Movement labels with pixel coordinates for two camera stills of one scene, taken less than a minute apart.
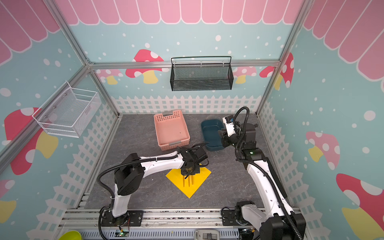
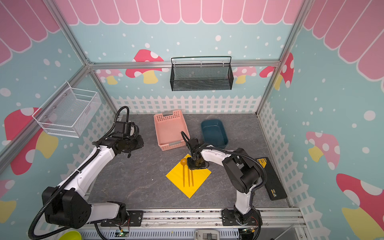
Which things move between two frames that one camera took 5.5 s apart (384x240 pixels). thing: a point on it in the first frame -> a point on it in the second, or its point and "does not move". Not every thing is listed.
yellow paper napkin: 199,179 does not move
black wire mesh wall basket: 185,77 does not move
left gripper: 185,173 -> 140,144
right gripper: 226,139 -> 196,162
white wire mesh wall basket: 65,111 does not move
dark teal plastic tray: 210,128 does not move
